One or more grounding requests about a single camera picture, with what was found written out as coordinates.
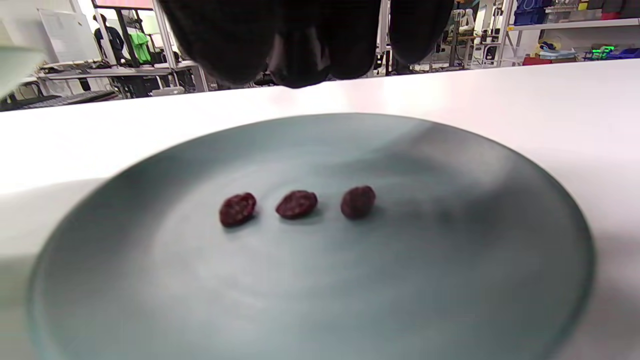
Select teal plate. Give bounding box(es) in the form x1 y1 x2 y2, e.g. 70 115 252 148
27 112 597 360

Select bright green object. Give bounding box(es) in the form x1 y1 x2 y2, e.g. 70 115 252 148
129 31 152 64

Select whiteboard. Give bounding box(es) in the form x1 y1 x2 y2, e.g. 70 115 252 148
39 9 101 63

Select single dark red cranberry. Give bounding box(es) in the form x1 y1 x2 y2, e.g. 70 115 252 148
275 189 319 220
340 185 377 220
219 192 258 228

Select light green plate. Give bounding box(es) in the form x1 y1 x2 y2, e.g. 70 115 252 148
0 46 48 99

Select black keyboard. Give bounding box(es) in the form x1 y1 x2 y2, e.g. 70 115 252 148
0 90 118 112

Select dark curved desk top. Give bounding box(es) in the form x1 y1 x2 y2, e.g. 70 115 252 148
37 65 173 81

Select metal shelf rack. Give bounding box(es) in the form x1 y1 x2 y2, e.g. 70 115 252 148
507 0 640 67

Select person's right hand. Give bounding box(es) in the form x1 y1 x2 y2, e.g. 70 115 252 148
157 0 456 90

